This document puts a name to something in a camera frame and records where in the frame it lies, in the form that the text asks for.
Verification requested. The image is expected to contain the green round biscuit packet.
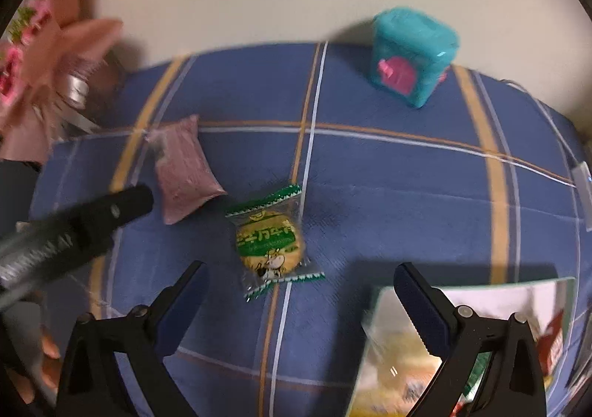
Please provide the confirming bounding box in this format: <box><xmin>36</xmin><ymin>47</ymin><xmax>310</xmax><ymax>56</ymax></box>
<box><xmin>226</xmin><ymin>185</ymin><xmax>325</xmax><ymax>301</ymax></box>

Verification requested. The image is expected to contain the white power strip cable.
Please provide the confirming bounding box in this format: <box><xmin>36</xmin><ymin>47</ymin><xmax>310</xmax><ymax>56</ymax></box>
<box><xmin>501</xmin><ymin>79</ymin><xmax>582</xmax><ymax>169</ymax></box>

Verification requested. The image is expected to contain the black handheld gripper GenRobot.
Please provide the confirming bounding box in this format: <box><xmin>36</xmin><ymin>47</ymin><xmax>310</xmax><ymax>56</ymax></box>
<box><xmin>1</xmin><ymin>185</ymin><xmax>154</xmax><ymax>310</ymax></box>

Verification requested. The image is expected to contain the clear packet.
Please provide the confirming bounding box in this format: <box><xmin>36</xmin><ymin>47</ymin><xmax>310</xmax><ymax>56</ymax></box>
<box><xmin>346</xmin><ymin>301</ymin><xmax>441</xmax><ymax>416</ymax></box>

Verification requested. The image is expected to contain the teal toy box, pink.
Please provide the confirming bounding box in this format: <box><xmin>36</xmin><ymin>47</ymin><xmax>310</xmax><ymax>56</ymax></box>
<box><xmin>369</xmin><ymin>6</ymin><xmax>460</xmax><ymax>108</ymax></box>

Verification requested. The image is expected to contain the white tray, green rim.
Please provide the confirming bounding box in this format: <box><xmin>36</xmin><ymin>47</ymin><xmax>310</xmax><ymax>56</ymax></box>
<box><xmin>363</xmin><ymin>278</ymin><xmax>575</xmax><ymax>390</ymax></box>

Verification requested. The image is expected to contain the white power strip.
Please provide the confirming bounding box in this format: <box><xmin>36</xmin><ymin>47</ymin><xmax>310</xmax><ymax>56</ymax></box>
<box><xmin>571</xmin><ymin>161</ymin><xmax>592</xmax><ymax>232</ymax></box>

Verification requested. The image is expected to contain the pink snack packet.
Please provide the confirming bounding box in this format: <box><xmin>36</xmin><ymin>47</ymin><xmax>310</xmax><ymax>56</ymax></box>
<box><xmin>147</xmin><ymin>114</ymin><xmax>227</xmax><ymax>226</ymax></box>

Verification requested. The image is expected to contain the red white milk biscuit packet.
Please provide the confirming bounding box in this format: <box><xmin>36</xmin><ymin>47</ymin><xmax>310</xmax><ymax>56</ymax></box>
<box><xmin>537</xmin><ymin>310</ymin><xmax>564</xmax><ymax>380</ymax></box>

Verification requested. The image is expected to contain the pink flower bouquet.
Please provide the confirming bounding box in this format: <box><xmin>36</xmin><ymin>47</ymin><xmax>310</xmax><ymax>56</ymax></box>
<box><xmin>1</xmin><ymin>0</ymin><xmax>124</xmax><ymax>164</ymax></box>

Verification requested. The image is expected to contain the green snack packet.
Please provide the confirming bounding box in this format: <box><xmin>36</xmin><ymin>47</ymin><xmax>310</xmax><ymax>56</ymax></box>
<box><xmin>461</xmin><ymin>352</ymin><xmax>492</xmax><ymax>401</ymax></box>

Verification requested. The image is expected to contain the blue plaid tablecloth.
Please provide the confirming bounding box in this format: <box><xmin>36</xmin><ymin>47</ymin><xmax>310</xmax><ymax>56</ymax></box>
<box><xmin>31</xmin><ymin>43</ymin><xmax>591</xmax><ymax>416</ymax></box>

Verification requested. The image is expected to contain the person's left hand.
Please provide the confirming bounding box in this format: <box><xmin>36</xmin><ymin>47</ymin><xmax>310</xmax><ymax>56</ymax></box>
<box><xmin>6</xmin><ymin>325</ymin><xmax>62</xmax><ymax>405</ymax></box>

